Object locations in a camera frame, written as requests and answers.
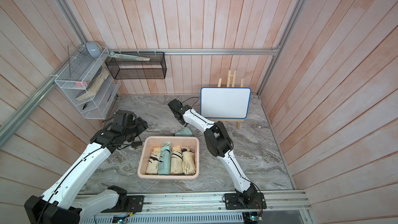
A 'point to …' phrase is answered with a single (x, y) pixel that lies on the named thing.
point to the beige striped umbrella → (176, 160)
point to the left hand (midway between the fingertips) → (144, 127)
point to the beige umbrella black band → (153, 163)
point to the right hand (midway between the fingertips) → (187, 114)
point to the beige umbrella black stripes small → (188, 163)
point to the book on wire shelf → (95, 85)
